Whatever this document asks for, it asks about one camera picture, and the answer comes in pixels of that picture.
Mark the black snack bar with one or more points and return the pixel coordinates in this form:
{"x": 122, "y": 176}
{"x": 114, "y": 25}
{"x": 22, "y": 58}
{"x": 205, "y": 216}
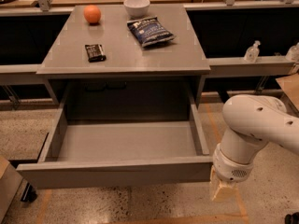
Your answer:
{"x": 95, "y": 53}

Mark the grey drawer cabinet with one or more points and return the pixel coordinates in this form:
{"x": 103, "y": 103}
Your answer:
{"x": 124, "y": 56}

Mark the orange fruit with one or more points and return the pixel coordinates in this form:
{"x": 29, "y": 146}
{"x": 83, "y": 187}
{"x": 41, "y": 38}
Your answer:
{"x": 92, "y": 14}

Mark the black metal bar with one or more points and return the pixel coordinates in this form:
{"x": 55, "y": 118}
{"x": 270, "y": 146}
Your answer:
{"x": 29, "y": 194}

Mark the blue chip bag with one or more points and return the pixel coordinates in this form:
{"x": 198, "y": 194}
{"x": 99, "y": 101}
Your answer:
{"x": 148, "y": 31}

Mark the grey shelf rail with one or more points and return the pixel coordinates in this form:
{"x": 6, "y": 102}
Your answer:
{"x": 28, "y": 74}

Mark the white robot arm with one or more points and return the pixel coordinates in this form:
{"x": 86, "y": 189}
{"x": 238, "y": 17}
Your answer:
{"x": 252, "y": 122}

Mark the grey top drawer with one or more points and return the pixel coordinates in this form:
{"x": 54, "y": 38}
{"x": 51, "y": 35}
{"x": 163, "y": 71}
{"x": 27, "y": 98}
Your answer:
{"x": 122, "y": 138}

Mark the cardboard box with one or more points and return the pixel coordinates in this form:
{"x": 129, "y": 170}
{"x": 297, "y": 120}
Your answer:
{"x": 10, "y": 181}

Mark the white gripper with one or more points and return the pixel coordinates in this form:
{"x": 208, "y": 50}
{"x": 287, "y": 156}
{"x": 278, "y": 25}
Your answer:
{"x": 230, "y": 168}

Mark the white bowl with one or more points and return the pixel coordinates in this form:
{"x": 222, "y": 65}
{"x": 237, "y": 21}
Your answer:
{"x": 136, "y": 8}

